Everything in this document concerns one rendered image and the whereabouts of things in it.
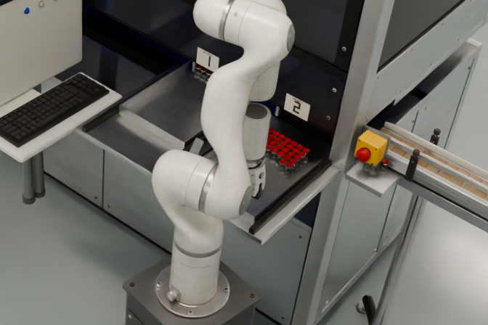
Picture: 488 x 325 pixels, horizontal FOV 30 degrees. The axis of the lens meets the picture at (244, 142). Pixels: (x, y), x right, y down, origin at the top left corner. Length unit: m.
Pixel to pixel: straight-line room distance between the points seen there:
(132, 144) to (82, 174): 0.93
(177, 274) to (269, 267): 0.96
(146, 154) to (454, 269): 1.60
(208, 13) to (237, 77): 0.15
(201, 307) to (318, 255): 0.77
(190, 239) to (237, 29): 0.52
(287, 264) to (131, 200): 0.71
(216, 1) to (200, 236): 0.56
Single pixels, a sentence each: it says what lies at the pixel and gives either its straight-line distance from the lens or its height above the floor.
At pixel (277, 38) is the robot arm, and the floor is 1.61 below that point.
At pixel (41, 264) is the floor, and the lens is 3.58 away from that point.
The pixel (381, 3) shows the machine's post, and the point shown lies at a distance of 2.41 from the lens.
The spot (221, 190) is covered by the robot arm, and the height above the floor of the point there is 1.27.
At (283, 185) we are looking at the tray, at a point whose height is 0.88.
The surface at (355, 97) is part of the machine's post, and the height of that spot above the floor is 1.15.
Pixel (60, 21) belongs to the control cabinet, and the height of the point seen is 1.01.
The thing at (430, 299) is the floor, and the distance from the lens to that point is 3.68.
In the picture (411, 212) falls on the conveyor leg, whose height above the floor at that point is 0.74.
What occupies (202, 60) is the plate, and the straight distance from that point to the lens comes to 2.87.
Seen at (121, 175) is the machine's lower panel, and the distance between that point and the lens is 3.45.
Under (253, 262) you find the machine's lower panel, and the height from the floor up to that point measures 0.30.
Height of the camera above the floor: 2.63
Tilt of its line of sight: 39 degrees down
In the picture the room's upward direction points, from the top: 8 degrees clockwise
